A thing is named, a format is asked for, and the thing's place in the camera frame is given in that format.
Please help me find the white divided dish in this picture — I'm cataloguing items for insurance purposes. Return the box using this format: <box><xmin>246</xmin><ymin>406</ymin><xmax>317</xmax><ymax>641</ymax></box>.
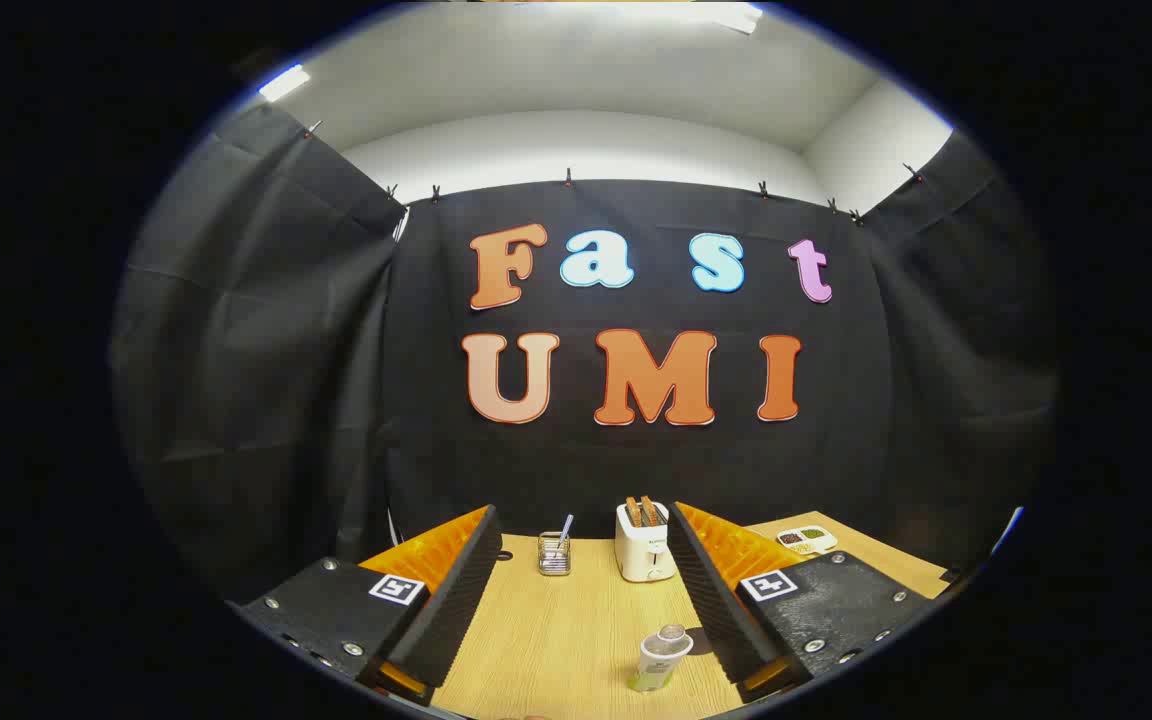
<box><xmin>775</xmin><ymin>525</ymin><xmax>840</xmax><ymax>555</ymax></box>

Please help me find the ceiling light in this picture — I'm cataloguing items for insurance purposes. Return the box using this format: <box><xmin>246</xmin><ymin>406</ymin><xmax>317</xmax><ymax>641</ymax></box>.
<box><xmin>708</xmin><ymin>4</ymin><xmax>766</xmax><ymax>37</ymax></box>
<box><xmin>257</xmin><ymin>63</ymin><xmax>313</xmax><ymax>104</ymax></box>

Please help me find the clear bottle with white label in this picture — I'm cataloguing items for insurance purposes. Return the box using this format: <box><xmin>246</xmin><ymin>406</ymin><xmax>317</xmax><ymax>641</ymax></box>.
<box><xmin>626</xmin><ymin>624</ymin><xmax>694</xmax><ymax>694</ymax></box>

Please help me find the black backdrop cloth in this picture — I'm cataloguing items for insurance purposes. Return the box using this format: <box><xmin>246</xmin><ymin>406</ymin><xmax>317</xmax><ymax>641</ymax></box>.
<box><xmin>110</xmin><ymin>100</ymin><xmax>1059</xmax><ymax>603</ymax></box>

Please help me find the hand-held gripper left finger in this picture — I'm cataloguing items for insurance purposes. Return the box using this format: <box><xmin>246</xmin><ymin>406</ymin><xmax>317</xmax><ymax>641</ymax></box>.
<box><xmin>226</xmin><ymin>505</ymin><xmax>504</xmax><ymax>706</ymax></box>

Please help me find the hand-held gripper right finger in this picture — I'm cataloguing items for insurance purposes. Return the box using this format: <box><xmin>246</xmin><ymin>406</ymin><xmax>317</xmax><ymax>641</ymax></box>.
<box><xmin>671</xmin><ymin>500</ymin><xmax>938</xmax><ymax>702</ymax></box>

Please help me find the white toaster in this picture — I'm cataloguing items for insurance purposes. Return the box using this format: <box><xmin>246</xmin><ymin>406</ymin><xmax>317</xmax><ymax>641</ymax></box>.
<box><xmin>614</xmin><ymin>500</ymin><xmax>679</xmax><ymax>584</ymax></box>

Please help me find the wooden table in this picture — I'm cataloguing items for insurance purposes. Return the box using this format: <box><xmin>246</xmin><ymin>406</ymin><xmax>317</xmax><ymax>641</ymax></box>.
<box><xmin>356</xmin><ymin>510</ymin><xmax>953</xmax><ymax>720</ymax></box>

